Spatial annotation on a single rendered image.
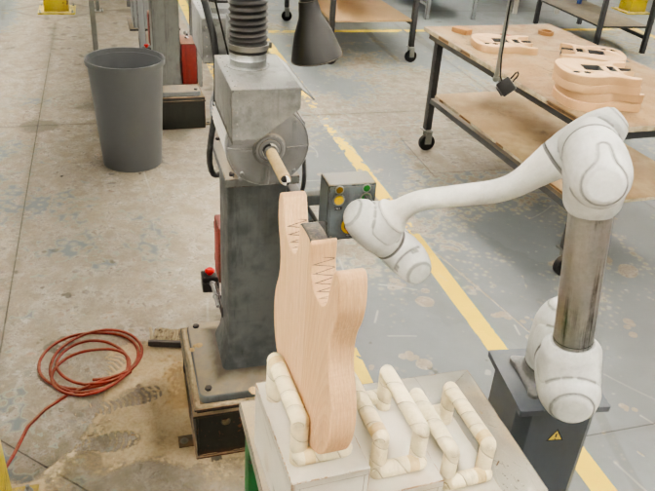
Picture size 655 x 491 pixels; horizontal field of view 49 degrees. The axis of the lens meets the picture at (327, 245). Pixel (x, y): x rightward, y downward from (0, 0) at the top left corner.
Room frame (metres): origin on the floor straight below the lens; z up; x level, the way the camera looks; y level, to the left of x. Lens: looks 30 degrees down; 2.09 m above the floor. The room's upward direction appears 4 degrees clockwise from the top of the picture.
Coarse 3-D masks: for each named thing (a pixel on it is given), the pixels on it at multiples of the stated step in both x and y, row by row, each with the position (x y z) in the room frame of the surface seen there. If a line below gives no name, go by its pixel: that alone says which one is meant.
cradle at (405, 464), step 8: (408, 456) 0.99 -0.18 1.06; (392, 464) 0.96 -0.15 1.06; (400, 464) 0.97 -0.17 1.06; (408, 464) 0.97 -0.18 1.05; (416, 464) 0.97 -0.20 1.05; (424, 464) 0.98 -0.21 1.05; (376, 472) 0.95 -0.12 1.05; (384, 472) 0.95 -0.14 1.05; (392, 472) 0.95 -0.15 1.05; (400, 472) 0.96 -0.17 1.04
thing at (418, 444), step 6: (414, 438) 0.99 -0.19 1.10; (420, 438) 0.98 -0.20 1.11; (426, 438) 0.99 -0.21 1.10; (414, 444) 0.99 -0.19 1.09; (420, 444) 0.98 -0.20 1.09; (426, 444) 0.99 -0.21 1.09; (414, 450) 0.99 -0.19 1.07; (420, 450) 0.98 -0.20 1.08; (414, 456) 0.99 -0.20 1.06; (420, 456) 0.98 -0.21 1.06
